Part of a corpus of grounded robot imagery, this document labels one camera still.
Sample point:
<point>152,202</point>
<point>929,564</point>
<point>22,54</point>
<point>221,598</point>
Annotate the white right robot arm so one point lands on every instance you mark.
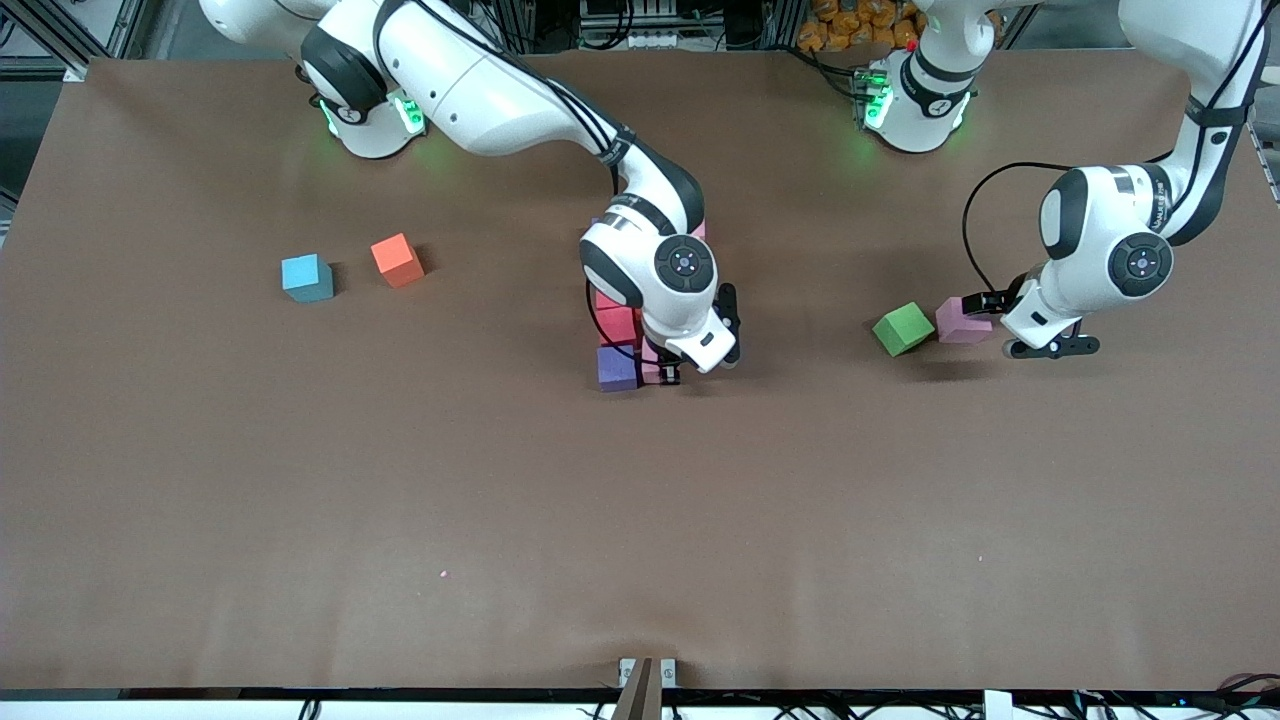
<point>480,90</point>

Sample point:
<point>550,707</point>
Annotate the orange foam cube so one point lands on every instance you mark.
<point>396,258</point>

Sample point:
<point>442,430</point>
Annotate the red foam cube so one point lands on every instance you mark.
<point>605,300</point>
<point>615,326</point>

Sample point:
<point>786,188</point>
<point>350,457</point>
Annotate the aluminium frame post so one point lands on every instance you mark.
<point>72,68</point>

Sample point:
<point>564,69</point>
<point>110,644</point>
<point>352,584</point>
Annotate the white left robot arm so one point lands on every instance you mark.
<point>1090,240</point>

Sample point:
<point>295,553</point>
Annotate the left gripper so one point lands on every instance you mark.
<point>1011,298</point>

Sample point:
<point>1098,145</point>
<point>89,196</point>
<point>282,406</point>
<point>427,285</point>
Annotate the cyan foam cube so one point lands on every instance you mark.
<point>305,275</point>

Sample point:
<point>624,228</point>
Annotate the purple foam cube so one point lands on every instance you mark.
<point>617,368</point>

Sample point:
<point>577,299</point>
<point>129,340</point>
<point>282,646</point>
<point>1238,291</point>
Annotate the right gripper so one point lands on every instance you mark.
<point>667,374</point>

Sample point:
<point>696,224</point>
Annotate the metal table edge bracket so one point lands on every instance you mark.
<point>647,680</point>

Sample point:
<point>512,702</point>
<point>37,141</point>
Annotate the pile of orange objects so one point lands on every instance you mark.
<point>855,25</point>

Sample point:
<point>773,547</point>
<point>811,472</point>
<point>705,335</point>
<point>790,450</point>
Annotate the green foam cube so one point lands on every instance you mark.
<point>903,329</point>

